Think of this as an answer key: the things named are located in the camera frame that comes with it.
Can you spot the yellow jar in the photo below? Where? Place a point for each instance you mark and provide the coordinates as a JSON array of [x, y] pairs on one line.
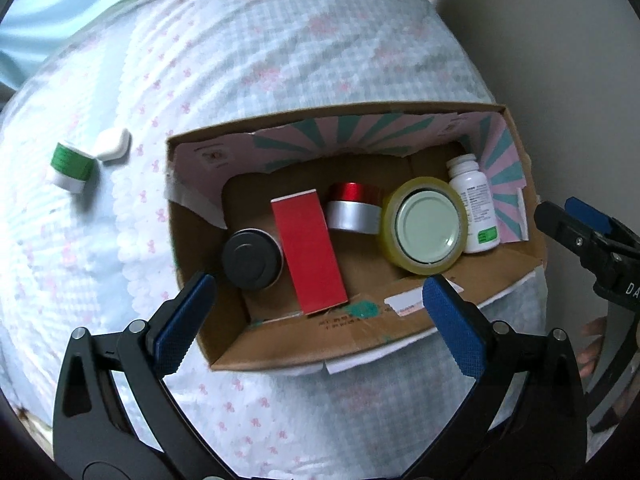
[[391, 210]]

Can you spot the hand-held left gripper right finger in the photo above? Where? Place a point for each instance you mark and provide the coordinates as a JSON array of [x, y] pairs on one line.
[[452, 330]]

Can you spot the red lid silver jar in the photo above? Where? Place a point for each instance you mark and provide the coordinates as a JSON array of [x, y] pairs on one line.
[[352, 207]]

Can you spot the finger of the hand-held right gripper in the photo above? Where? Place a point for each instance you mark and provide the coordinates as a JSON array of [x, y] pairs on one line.
[[587, 212], [562, 225]]

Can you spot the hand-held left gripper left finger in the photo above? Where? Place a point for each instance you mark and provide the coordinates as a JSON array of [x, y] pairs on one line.
[[182, 327]]

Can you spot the light blue hanging cloth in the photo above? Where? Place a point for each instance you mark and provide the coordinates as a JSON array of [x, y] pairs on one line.
[[20, 45]]

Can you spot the white pill bottle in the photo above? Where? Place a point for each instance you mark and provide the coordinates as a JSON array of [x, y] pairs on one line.
[[475, 200]]

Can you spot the checked floral bed sheet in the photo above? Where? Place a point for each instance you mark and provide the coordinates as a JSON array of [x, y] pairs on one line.
[[300, 50]]

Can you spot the green lid white jar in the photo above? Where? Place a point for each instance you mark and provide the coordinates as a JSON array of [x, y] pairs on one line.
[[72, 162]]

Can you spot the cardboard box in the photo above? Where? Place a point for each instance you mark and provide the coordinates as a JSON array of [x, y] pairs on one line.
[[370, 280]]

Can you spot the red rectangular box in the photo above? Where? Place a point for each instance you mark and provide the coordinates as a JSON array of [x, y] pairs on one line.
[[307, 255]]

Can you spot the person's right hand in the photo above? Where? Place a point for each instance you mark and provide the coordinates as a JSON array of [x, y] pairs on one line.
[[591, 342]]

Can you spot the dark grey lid can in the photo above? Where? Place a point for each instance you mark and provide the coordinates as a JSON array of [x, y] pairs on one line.
[[251, 260]]

